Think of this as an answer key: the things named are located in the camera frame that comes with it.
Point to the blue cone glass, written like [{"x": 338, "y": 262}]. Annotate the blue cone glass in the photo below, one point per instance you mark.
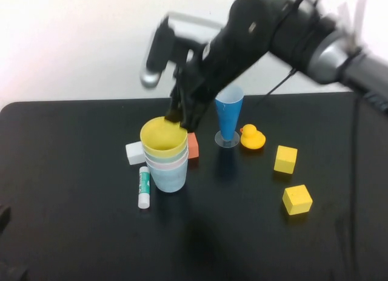
[{"x": 227, "y": 117}]

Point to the yellow foam cube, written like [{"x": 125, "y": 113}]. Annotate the yellow foam cube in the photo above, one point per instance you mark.
[
  {"x": 285, "y": 159},
  {"x": 297, "y": 200}
]

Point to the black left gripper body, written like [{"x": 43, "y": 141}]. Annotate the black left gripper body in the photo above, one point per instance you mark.
[{"x": 4, "y": 217}]

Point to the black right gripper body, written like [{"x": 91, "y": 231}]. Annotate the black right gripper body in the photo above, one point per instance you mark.
[{"x": 206, "y": 77}]

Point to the yellow plastic cup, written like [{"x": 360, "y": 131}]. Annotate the yellow plastic cup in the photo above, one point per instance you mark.
[{"x": 160, "y": 135}]

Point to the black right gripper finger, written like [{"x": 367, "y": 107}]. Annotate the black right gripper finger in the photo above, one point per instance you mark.
[
  {"x": 191, "y": 121},
  {"x": 173, "y": 114}
]

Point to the green plastic cup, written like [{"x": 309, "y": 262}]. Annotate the green plastic cup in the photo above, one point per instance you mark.
[{"x": 165, "y": 161}]

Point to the pink plastic cup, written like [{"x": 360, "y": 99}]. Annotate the pink plastic cup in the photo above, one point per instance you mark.
[{"x": 166, "y": 167}]

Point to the white green glue stick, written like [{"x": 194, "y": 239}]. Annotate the white green glue stick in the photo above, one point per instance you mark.
[{"x": 144, "y": 187}]

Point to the white foam cube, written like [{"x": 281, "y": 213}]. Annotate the white foam cube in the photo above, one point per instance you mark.
[{"x": 133, "y": 153}]

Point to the yellow rubber duck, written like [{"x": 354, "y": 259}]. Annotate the yellow rubber duck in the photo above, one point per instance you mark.
[{"x": 253, "y": 138}]

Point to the light blue plastic cup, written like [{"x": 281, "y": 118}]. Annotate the light blue plastic cup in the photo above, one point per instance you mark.
[{"x": 169, "y": 181}]

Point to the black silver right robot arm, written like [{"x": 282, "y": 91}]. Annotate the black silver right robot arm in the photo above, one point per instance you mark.
[{"x": 272, "y": 26}]

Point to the orange foam cube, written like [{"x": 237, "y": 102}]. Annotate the orange foam cube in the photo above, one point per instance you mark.
[{"x": 193, "y": 147}]

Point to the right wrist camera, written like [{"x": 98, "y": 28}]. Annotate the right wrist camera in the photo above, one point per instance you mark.
[{"x": 163, "y": 47}]

